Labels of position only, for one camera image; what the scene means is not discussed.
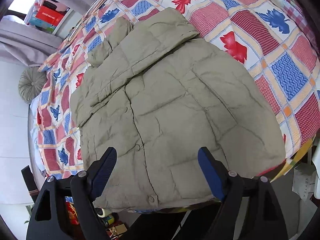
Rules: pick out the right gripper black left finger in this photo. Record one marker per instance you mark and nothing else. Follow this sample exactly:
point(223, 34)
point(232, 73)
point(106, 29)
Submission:
point(64, 208)

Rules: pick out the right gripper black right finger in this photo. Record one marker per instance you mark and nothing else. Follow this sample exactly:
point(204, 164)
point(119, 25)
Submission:
point(263, 219)

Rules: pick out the khaki quilted puffer jacket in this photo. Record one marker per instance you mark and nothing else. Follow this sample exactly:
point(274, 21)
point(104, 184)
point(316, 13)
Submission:
point(157, 92)

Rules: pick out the white paper bag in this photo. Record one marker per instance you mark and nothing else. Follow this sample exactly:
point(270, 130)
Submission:
point(305, 181)

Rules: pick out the round green pleated cushion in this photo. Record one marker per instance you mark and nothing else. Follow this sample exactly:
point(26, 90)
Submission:
point(31, 83)

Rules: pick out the grey curtain left panel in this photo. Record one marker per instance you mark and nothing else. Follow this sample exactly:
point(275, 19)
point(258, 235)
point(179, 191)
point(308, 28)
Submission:
point(25, 45)

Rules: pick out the red blue leaf patterned quilt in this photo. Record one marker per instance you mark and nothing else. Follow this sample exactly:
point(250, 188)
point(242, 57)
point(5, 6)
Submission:
point(256, 33)

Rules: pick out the red box on windowsill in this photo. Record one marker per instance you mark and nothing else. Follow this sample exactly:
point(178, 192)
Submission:
point(48, 15)

